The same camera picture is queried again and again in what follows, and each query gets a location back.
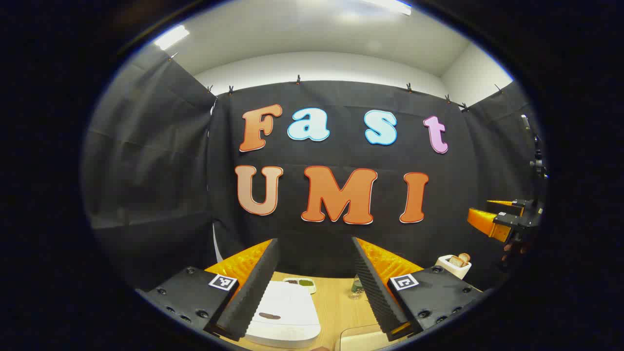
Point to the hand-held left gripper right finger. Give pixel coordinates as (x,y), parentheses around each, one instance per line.
(375,292)

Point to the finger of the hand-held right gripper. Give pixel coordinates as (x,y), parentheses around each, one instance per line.
(487,224)
(502,202)

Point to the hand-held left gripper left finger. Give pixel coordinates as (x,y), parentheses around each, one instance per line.
(253,292)

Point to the white rice cooker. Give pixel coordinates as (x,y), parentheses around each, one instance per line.
(287,307)

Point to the clear plastic water bottle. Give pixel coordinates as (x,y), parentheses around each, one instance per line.
(357,287)

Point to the toasted bread slice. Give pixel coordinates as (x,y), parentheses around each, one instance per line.
(456,261)
(465,257)

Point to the white divided condiment dish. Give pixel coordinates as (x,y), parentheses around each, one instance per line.
(300,282)

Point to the beige plastic container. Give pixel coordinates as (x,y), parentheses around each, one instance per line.
(363,339)

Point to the white toaster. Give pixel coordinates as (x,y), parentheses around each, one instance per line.
(453,270)

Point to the black backdrop cloth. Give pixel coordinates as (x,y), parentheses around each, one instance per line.
(146,170)

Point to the long ceiling light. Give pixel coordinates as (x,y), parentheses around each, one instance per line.
(171,37)
(390,5)

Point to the row of black cloth clips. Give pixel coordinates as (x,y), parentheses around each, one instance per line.
(298,79)

